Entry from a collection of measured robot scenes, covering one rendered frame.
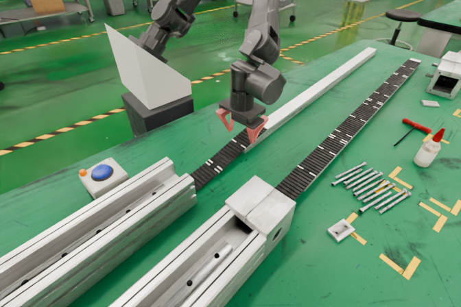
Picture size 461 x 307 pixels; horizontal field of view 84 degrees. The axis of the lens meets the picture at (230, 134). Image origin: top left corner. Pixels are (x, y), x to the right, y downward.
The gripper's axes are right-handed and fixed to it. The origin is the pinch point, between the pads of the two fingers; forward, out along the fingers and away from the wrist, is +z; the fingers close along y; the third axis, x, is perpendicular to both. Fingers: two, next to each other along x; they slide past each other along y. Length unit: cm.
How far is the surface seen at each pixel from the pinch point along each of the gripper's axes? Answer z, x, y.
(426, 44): 23, 189, 18
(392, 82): 3, 64, 21
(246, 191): -3.4, -16.3, 14.5
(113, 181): 0.1, -31.1, -10.8
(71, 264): -2.4, -44.9, 2.1
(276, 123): 3.1, 14.3, 2.4
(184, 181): -2.4, -22.2, 2.8
